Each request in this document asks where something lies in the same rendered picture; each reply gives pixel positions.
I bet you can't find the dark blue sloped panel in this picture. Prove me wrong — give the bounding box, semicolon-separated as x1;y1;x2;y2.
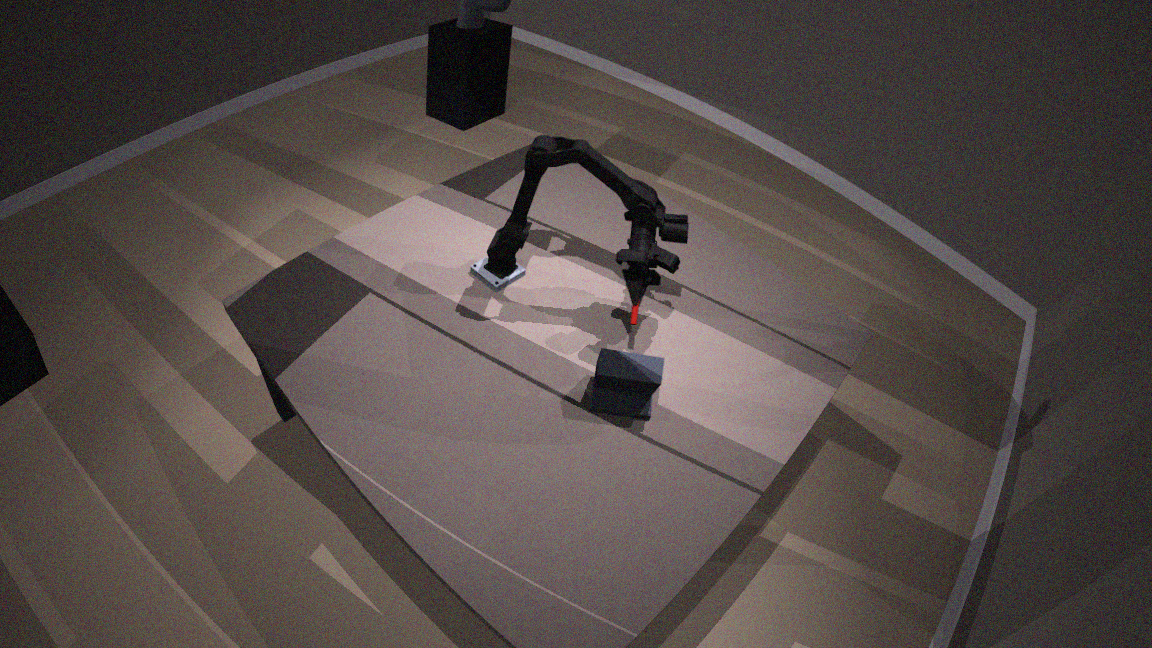
590;348;665;420

